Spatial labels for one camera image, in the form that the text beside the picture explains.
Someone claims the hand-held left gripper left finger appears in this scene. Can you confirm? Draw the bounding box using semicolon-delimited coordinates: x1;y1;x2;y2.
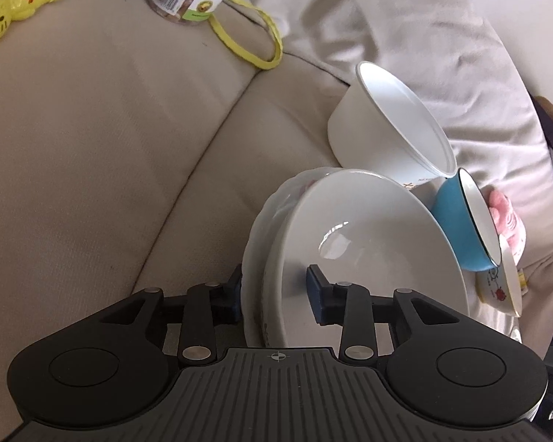
99;263;244;365

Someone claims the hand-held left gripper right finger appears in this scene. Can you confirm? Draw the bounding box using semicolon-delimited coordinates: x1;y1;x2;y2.
305;264;460;365

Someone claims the white scalloped plate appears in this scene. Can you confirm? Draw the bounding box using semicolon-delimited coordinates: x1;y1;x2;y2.
241;166;344;347

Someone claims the white deep plate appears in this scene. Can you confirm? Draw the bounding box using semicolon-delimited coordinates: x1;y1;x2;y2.
262;169;472;349

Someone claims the blue enamel bowl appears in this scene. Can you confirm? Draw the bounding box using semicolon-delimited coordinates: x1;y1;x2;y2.
431;167;506;273

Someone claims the white paper bowl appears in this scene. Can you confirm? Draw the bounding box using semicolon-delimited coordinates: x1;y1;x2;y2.
327;61;457;193

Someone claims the pink plush toy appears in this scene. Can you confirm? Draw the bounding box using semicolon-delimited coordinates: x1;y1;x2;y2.
486;189;527;264

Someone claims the grey sofa cover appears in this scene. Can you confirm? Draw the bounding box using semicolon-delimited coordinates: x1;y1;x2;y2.
233;0;553;273

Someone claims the yellow cat toy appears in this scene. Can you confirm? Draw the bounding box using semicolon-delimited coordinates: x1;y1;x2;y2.
0;0;71;54

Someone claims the yellow cord loop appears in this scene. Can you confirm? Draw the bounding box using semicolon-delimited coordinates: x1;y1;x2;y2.
209;0;285;71

